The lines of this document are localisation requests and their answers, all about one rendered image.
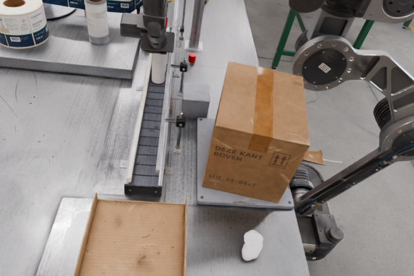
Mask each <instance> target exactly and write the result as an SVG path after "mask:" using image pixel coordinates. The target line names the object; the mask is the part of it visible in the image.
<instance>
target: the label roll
mask: <svg viewBox="0 0 414 276"><path fill-rule="evenodd" d="M48 38H49V29H48V26H47V21H46V15H45V12H44V7H43V2H42V0H0V44H1V45H3V46H6V47H9V48H14V49H25V48H30V47H35V46H38V45H40V44H42V43H44V42H46V41H47V40H48Z"/></svg>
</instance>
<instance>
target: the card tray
mask: <svg viewBox="0 0 414 276"><path fill-rule="evenodd" d="M187 203H188V197H186V201H185V203H164V202H152V201H131V200H109V199H98V198H97V192H95V194H94V197H93V201H92V205H91V209H90V212H89V217H88V219H87V224H86V228H85V231H84V235H83V239H82V242H81V247H80V249H79V254H78V258H77V261H76V265H75V269H74V272H73V276H186V255H187Z"/></svg>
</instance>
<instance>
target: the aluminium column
mask: <svg viewBox="0 0 414 276"><path fill-rule="evenodd" d="M204 5H205V0H194V5H193V15H192V26H191V31H190V42H189V47H194V48H198V45H199V40H200V31H201V23H202V18H203V10H204Z"/></svg>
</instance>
